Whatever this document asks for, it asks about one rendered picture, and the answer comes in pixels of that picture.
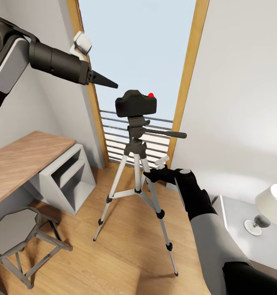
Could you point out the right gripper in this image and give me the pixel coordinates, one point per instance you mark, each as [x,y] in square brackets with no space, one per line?
[156,175]

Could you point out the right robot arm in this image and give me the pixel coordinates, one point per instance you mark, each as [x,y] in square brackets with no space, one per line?
[226,269]

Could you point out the digital camera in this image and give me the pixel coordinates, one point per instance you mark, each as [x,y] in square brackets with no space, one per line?
[134,103]

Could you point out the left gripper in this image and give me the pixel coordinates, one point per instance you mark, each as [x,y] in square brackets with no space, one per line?
[71,68]

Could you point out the fixed window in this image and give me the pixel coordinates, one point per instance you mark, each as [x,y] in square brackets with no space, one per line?
[145,45]

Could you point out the camera tripod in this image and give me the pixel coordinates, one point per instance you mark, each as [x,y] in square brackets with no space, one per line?
[135,145]

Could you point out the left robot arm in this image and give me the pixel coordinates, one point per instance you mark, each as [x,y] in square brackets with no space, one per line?
[16,53]

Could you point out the nightstand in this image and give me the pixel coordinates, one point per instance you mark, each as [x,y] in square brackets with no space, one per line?
[260,250]

